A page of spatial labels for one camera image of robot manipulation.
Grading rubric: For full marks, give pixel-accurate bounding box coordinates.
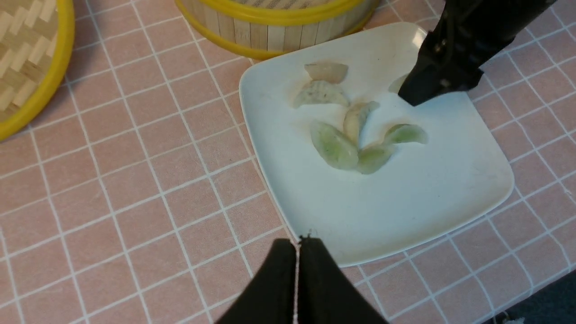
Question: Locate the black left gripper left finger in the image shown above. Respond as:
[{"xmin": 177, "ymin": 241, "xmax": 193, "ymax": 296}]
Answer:
[{"xmin": 216, "ymin": 238, "xmax": 297, "ymax": 324}]

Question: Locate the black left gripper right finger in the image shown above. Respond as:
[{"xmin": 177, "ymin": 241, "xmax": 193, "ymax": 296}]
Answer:
[{"xmin": 298, "ymin": 237, "xmax": 387, "ymax": 324}]

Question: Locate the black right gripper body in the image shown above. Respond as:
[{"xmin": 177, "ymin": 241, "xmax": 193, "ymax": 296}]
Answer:
[{"xmin": 398, "ymin": 0, "xmax": 554, "ymax": 106}]

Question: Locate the green dumpling steamer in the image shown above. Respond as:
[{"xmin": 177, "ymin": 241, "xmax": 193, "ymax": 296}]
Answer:
[
  {"xmin": 383, "ymin": 124, "xmax": 429, "ymax": 145},
  {"xmin": 387, "ymin": 73, "xmax": 409, "ymax": 94}
]

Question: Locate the white speckled dumpling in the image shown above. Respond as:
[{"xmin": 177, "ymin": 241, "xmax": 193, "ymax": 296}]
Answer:
[{"xmin": 293, "ymin": 80, "xmax": 350, "ymax": 108}]

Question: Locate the white square plate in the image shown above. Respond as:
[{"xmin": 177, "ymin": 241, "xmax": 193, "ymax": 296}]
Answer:
[{"xmin": 239, "ymin": 22, "xmax": 514, "ymax": 267}]

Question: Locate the pale dumpling top of plate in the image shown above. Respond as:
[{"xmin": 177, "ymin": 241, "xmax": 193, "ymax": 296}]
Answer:
[{"xmin": 304, "ymin": 62, "xmax": 348, "ymax": 84}]

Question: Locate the pale dumpling of plate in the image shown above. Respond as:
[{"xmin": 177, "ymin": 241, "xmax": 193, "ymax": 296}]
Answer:
[
  {"xmin": 343, "ymin": 101, "xmax": 380, "ymax": 146},
  {"xmin": 304, "ymin": 62, "xmax": 348, "ymax": 84}
]

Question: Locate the pale dumpling middle of plate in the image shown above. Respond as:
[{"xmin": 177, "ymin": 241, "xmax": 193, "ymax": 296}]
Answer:
[{"xmin": 343, "ymin": 101, "xmax": 380, "ymax": 146}]

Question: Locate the green dumpling bottom of plate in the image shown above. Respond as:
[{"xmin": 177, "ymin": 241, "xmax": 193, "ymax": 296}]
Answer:
[{"xmin": 356, "ymin": 144, "xmax": 396, "ymax": 175}]

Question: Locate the green dumpling left on plate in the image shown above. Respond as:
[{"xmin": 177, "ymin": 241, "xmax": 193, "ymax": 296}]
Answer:
[{"xmin": 310, "ymin": 121, "xmax": 359, "ymax": 170}]

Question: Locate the pink checkered tablecloth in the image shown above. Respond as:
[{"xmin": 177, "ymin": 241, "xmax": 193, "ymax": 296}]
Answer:
[{"xmin": 0, "ymin": 0, "xmax": 576, "ymax": 324}]

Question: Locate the bamboo steamer basket yellow rim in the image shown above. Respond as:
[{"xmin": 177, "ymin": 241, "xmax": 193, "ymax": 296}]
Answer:
[{"xmin": 175, "ymin": 0, "xmax": 380, "ymax": 61}]

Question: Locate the bamboo steamer lid yellow rim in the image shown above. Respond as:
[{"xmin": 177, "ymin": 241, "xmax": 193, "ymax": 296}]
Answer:
[{"xmin": 0, "ymin": 0, "xmax": 75, "ymax": 140}]

